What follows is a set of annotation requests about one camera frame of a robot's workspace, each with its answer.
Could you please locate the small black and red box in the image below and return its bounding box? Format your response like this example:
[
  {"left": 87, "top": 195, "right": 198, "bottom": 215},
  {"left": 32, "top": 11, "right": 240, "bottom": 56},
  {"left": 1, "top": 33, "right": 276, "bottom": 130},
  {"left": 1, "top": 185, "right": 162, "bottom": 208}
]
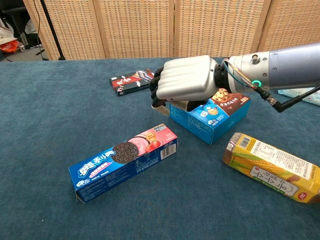
[{"left": 109, "top": 68, "right": 156, "bottom": 97}]

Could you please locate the blue felt table mat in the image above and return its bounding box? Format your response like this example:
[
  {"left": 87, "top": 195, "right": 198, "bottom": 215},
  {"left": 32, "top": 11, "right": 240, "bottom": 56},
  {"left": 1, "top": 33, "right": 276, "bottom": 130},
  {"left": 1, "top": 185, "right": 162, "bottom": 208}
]
[{"left": 0, "top": 53, "right": 320, "bottom": 240}]

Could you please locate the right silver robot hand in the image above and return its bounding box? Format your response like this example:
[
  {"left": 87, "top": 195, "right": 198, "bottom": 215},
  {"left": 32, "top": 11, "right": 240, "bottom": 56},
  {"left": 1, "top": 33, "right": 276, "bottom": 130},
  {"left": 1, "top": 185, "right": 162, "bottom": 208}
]
[{"left": 149, "top": 54, "right": 229, "bottom": 117}]

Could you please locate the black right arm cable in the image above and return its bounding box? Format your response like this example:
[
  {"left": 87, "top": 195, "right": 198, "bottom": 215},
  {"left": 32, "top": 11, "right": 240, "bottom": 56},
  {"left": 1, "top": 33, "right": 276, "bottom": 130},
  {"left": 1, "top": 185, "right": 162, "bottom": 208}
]
[{"left": 257, "top": 86, "right": 320, "bottom": 114}]

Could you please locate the light blue wet wipes pack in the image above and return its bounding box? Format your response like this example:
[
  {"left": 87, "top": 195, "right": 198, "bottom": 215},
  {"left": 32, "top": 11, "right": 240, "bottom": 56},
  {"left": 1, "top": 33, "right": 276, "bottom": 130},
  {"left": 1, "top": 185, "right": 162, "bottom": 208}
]
[{"left": 277, "top": 86, "right": 320, "bottom": 107}]

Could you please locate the black office chair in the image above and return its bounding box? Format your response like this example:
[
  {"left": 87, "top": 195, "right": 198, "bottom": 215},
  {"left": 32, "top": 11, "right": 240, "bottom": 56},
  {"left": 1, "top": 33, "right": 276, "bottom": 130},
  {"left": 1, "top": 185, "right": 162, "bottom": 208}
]
[{"left": 0, "top": 0, "right": 38, "bottom": 50}]

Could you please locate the blue chocolate chip cookie box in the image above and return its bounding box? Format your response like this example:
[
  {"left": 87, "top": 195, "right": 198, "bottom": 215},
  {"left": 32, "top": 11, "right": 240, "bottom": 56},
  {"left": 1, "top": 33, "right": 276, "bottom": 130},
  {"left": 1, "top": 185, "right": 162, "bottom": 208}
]
[{"left": 168, "top": 87, "right": 252, "bottom": 145}]

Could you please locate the orange plastic bag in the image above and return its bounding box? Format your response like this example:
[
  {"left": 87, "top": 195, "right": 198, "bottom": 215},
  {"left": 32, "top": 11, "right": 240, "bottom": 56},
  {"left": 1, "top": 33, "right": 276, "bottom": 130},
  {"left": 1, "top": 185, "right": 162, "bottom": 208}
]
[{"left": 0, "top": 39, "right": 20, "bottom": 53}]

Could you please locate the yellow corn tea bottle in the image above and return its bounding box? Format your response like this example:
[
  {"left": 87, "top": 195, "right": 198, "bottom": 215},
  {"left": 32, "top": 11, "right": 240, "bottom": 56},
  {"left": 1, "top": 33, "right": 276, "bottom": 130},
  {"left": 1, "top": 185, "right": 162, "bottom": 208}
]
[{"left": 222, "top": 131, "right": 320, "bottom": 205}]

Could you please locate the black floor cable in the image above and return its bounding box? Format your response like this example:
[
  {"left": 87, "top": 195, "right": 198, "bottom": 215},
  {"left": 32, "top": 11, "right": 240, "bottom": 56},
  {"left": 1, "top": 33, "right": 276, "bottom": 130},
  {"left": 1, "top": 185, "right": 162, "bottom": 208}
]
[{"left": 32, "top": 0, "right": 46, "bottom": 55}]

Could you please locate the wooden wicker folding screen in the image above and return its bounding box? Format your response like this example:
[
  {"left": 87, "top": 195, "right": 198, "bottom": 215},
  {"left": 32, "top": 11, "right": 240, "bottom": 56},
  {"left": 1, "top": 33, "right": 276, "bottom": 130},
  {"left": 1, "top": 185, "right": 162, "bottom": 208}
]
[{"left": 22, "top": 0, "right": 320, "bottom": 61}]

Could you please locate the blue pink cookie pack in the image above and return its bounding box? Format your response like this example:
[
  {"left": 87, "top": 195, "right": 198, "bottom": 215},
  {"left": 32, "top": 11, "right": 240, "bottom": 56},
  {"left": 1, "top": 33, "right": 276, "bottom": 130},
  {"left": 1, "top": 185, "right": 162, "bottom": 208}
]
[{"left": 68, "top": 122, "right": 179, "bottom": 204}]

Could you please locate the black tripod stand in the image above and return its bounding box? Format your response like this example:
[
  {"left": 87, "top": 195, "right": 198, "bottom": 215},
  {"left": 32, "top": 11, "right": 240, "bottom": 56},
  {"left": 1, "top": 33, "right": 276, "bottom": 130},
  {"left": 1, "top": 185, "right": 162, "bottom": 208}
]
[{"left": 39, "top": 0, "right": 66, "bottom": 61}]

